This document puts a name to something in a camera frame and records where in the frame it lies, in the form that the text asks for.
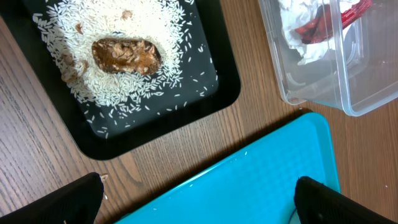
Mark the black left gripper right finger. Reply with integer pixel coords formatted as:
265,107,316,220
293,176,395,224

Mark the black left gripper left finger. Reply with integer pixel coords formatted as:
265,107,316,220
1,172,104,224

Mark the brown food scrap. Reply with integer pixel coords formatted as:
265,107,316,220
91,38,162,75

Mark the red snack wrapper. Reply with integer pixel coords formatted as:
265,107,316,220
294,0,372,44

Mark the white napkin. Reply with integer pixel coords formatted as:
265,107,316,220
277,0,361,66

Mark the teal serving tray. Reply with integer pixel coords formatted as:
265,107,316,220
122,113,340,224

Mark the clear plastic bin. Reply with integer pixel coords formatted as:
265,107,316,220
259,1,397,116

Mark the black plastic tray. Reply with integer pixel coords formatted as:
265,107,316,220
1,1,241,160

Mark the pile of white rice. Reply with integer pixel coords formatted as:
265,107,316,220
33,0,186,112

